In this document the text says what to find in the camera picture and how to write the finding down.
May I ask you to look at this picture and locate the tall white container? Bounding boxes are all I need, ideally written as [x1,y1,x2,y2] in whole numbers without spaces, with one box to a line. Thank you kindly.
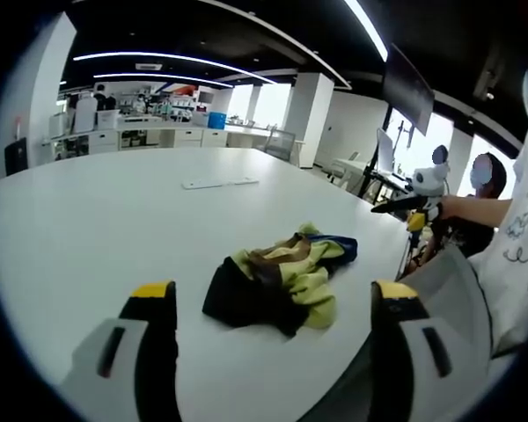
[72,95,99,134]

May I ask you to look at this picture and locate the white table cable cover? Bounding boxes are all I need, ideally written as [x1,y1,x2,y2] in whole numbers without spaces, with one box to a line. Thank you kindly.
[180,176,260,191]

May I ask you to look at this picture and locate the open white laptop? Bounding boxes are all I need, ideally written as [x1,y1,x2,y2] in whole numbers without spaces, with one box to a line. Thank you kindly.
[375,127,407,178]

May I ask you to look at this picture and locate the white counter cabinets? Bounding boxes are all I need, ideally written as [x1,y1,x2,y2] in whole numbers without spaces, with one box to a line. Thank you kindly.
[41,124,230,160]

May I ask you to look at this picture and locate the grey mesh office chair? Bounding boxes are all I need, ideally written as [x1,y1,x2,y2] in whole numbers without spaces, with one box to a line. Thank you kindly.
[262,128,297,160]

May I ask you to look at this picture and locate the long ceiling light strip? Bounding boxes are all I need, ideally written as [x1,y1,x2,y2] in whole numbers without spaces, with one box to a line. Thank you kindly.
[72,51,279,85]

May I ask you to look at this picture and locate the white storage box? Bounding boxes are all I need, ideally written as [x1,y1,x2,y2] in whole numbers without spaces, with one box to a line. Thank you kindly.
[95,109,120,131]

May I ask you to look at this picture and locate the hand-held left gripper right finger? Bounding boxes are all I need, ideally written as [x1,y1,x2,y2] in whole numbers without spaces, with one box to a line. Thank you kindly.
[369,279,485,422]

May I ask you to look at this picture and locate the green black brown garment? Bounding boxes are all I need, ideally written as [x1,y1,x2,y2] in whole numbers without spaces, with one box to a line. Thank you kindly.
[201,222,359,338]

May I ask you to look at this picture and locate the person in white shirt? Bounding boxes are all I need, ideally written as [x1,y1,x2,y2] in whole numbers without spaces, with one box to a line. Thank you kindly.
[466,127,528,358]

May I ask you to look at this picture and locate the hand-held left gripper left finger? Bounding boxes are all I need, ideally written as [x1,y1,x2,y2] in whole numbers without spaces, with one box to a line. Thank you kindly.
[59,279,180,422]

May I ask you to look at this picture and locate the black bin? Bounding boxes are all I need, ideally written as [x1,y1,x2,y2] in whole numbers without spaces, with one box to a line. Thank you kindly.
[4,136,29,177]

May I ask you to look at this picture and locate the black standing desk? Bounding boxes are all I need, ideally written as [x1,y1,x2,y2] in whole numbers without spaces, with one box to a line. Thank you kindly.
[359,144,414,208]

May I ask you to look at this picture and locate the black hanging monitor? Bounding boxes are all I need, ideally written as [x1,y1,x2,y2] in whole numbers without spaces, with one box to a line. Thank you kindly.
[381,42,436,134]

